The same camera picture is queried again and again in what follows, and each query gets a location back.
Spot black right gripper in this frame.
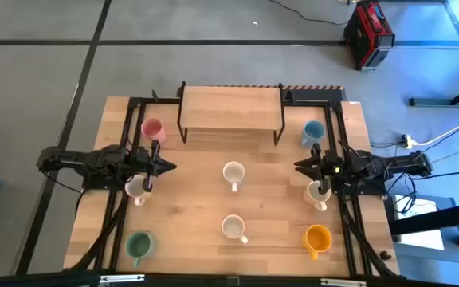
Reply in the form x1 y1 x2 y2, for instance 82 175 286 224
293 142 344 196

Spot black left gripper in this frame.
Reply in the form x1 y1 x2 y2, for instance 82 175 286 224
129 139 178 192

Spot orange floral patterned mug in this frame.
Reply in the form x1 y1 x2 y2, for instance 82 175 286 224
304 179 332 212

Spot light blue mug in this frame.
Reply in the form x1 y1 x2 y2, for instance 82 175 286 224
300 120 327 148

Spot yellow circle patterned mug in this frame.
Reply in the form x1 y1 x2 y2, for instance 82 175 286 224
124 174 153 207

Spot pink mug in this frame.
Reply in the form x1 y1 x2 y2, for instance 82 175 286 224
140 117 167 144

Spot blue geometric patterned mug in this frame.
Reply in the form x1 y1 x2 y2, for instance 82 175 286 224
222 160 246 193

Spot green mug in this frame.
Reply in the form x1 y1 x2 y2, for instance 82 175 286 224
124 230 157 268

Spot yellow diamond patterned mug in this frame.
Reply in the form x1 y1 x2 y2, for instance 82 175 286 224
221 214 249 246

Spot wooden shelf with black legs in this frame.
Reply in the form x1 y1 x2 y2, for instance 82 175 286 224
176 81 286 147

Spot white sheet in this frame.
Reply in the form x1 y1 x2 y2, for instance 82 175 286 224
392 195 445 250

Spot black desk beam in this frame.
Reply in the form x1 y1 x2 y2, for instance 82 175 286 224
388 201 459 236

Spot red and black toolbox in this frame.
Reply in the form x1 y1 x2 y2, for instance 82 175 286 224
343 0 396 72

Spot black crossbar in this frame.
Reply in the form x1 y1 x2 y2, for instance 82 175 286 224
0 270 459 287

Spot black metal table frame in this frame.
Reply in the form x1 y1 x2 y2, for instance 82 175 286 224
64 93 402 280

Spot black orange striped cable ramp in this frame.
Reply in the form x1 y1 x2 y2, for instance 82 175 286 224
185 83 348 102

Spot white power cable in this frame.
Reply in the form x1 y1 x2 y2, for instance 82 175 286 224
410 123 459 147

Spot silver metal bracket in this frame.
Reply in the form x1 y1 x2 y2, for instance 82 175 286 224
320 277 368 287
99 273 146 285

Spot grey metal desk frame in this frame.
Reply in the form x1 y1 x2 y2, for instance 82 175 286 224
392 0 459 108

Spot thin black floor cable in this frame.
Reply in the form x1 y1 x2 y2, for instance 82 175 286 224
269 0 350 26

